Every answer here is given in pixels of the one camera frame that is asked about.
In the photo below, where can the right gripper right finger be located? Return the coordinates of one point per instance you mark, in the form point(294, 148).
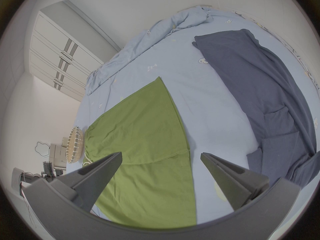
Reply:
point(230, 181)

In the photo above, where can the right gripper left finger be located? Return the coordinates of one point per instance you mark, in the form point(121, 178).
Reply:
point(100, 176)

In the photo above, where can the green shorts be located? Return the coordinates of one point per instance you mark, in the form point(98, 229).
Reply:
point(140, 124)

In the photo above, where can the round woven basket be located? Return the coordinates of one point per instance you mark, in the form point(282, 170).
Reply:
point(75, 144)

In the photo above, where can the bed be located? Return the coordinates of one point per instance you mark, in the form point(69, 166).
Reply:
point(200, 96)

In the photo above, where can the dark blue garment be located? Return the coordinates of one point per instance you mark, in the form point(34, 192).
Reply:
point(250, 71)

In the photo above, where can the white wardrobe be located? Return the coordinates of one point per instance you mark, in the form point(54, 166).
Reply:
point(50, 59)

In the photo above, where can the pale blue quilt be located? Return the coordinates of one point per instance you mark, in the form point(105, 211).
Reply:
point(140, 44)

